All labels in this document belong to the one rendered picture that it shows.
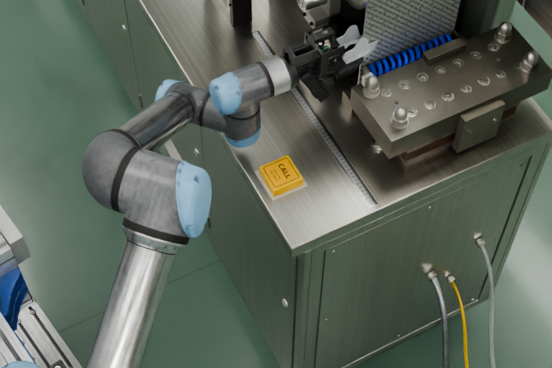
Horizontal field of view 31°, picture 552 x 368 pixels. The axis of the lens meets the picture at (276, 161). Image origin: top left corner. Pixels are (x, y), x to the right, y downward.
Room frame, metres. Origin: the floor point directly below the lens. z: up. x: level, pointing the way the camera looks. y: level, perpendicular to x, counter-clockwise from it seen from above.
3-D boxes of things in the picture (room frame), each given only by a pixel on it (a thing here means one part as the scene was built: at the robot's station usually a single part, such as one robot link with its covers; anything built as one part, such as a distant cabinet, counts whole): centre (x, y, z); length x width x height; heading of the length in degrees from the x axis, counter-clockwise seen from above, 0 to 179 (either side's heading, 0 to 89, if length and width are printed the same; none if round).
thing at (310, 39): (1.31, -0.07, 1.12); 0.12 x 0.08 x 0.09; 118
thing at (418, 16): (1.42, -0.28, 1.11); 0.23 x 0.01 x 0.18; 118
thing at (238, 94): (1.23, 0.07, 1.11); 0.11 x 0.08 x 0.09; 118
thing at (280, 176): (1.16, -0.01, 0.91); 0.07 x 0.07 x 0.02; 28
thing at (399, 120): (1.22, -0.25, 1.05); 0.04 x 0.04 x 0.04
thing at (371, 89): (1.30, -0.20, 1.05); 0.04 x 0.04 x 0.04
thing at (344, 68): (1.32, -0.13, 1.09); 0.09 x 0.05 x 0.02; 117
